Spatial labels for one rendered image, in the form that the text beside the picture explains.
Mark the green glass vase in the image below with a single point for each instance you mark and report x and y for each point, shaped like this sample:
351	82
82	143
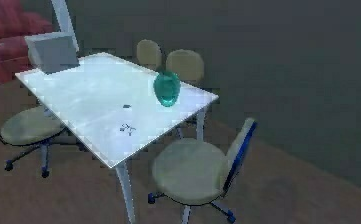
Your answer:
167	88

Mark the beige swivel chair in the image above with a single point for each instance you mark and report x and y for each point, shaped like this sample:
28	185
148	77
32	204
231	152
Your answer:
184	65
29	126
191	170
148	53

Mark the small dark flat object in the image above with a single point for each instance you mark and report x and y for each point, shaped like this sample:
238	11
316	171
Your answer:
126	106

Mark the small dark key set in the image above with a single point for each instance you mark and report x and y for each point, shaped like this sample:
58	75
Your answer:
128	128

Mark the white table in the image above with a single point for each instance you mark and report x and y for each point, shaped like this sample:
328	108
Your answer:
98	100

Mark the grey open laptop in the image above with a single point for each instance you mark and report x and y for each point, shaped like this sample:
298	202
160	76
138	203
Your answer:
53	53

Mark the red sofa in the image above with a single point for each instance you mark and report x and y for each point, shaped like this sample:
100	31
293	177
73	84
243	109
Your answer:
8	36

